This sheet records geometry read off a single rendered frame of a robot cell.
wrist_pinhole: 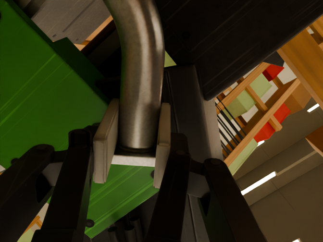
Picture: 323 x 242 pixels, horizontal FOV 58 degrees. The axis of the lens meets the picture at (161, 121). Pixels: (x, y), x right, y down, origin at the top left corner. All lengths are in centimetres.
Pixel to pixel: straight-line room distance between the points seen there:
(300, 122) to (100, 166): 956
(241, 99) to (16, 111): 333
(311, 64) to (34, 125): 88
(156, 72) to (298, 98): 410
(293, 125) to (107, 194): 945
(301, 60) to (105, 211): 83
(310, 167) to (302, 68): 692
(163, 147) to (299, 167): 769
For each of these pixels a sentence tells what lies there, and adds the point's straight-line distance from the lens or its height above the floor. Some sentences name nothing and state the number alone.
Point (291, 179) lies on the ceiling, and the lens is 793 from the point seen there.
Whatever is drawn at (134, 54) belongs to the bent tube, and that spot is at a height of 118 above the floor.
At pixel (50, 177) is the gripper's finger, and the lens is 16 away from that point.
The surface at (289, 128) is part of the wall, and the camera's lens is 968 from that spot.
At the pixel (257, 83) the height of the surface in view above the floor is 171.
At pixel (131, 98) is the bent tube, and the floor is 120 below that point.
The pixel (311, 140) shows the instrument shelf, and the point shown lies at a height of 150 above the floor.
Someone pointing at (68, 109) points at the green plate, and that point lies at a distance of 25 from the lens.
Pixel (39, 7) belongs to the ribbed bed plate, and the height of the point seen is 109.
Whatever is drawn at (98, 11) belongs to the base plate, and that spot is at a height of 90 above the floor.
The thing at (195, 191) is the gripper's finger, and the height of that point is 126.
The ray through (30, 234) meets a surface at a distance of 672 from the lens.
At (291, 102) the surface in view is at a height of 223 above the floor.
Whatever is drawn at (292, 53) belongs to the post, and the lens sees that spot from 101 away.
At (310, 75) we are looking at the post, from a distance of 102.
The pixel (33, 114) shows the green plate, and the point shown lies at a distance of 26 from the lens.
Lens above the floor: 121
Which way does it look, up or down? 2 degrees up
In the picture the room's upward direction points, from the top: 141 degrees clockwise
